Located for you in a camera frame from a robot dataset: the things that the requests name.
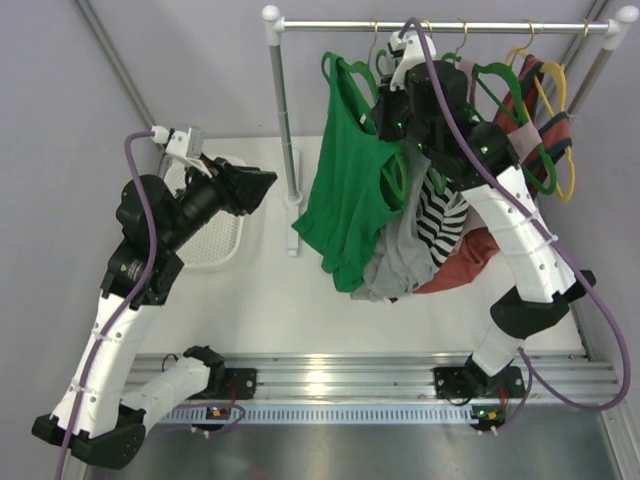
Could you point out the black white striped tank top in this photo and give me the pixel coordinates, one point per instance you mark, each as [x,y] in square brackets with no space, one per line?
[440,217]

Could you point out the white plastic basket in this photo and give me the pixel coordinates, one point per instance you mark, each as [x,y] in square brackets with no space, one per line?
[215,245]

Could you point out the grey tank top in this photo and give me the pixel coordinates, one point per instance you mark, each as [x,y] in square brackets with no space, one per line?
[402,261]

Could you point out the rust red tank top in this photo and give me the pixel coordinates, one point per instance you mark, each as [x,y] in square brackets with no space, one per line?
[473,252]

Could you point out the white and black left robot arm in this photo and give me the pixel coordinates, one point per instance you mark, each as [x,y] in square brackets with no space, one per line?
[97,421]

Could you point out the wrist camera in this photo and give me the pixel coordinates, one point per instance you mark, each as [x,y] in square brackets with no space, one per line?
[409,47]
[183,145]

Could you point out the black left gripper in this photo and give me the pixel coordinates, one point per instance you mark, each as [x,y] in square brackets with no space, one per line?
[232,182]

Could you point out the green hanger with striped top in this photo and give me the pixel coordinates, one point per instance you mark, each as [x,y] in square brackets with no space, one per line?
[452,57]

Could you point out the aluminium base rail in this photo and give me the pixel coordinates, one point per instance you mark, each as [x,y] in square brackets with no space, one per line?
[353,377]

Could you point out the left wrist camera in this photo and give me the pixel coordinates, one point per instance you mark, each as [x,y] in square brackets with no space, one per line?
[183,145]

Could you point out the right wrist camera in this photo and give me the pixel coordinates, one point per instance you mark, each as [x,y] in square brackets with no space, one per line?
[409,47]

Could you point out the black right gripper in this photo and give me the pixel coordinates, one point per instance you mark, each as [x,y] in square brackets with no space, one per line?
[380,112]

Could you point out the green hanger with pink top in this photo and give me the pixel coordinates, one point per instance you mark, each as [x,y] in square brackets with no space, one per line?
[544,89]

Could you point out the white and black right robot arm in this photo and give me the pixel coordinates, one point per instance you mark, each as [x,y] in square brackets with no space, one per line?
[483,167]

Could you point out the green tank top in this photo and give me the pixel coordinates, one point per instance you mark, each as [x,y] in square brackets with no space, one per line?
[361,182]

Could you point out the pink tank top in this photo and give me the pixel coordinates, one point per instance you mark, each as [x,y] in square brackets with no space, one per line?
[525,137]

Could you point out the metal clothes rack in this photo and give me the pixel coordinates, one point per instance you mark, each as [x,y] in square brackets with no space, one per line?
[613,30]

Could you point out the grey slotted cable duct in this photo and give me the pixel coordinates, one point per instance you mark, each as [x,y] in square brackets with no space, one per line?
[336,414]

